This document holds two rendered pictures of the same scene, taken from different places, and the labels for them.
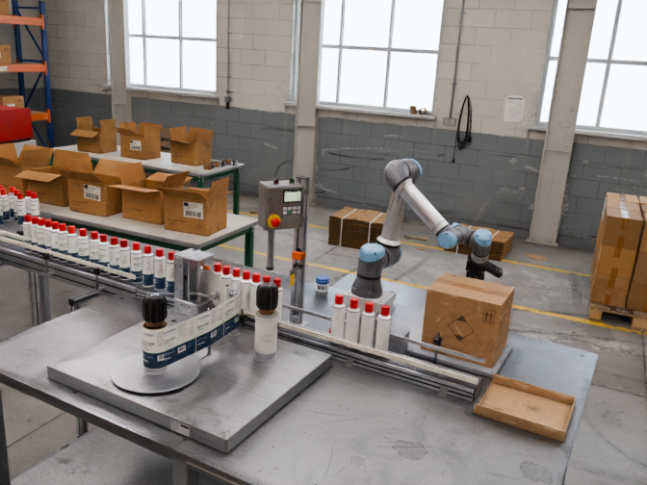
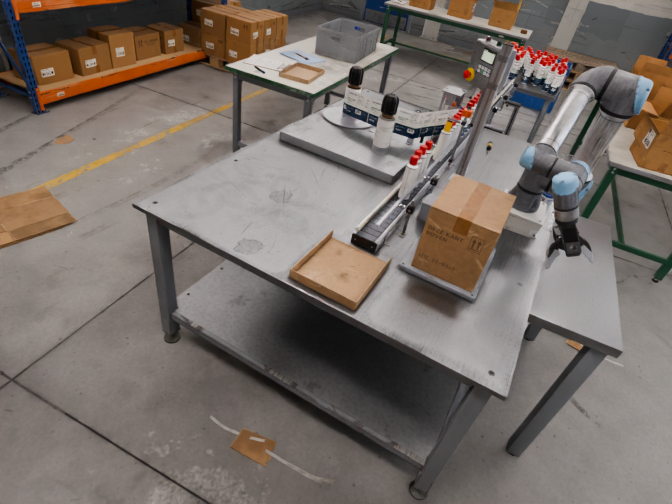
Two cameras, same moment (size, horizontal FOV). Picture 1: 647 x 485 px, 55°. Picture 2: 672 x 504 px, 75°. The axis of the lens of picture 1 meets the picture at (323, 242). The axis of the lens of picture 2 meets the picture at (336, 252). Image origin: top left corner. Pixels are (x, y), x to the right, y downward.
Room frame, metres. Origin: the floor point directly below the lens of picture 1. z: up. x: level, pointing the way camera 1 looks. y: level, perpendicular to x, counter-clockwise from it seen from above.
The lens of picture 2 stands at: (1.79, -1.94, 1.86)
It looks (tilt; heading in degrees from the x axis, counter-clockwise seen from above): 38 degrees down; 84
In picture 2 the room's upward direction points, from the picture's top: 11 degrees clockwise
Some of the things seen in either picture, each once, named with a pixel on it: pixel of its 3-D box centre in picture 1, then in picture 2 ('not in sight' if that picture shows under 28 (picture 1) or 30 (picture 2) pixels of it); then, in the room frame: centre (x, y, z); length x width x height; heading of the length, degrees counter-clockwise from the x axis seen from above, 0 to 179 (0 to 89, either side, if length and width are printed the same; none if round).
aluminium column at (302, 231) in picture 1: (298, 253); (481, 118); (2.56, 0.10, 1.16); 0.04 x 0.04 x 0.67; 62
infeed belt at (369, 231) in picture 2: (287, 331); (431, 167); (2.41, 0.13, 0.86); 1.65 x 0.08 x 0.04; 62
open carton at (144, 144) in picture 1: (138, 140); not in sight; (6.85, 2.11, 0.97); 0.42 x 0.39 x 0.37; 154
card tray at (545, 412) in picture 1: (525, 405); (342, 266); (1.95, -0.75, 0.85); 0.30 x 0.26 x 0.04; 62
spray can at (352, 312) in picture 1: (352, 322); (417, 166); (2.27, -0.13, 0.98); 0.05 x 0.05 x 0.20
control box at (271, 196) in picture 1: (281, 205); (488, 66); (2.54, 0.19, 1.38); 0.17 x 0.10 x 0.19; 117
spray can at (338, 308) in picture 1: (338, 319); (423, 161); (2.30, -0.08, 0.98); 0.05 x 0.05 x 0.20
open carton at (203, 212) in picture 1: (196, 202); (671, 138); (4.18, 0.89, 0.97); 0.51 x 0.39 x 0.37; 161
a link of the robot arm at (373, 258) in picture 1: (372, 259); (539, 172); (2.77, -0.23, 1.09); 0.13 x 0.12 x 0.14; 146
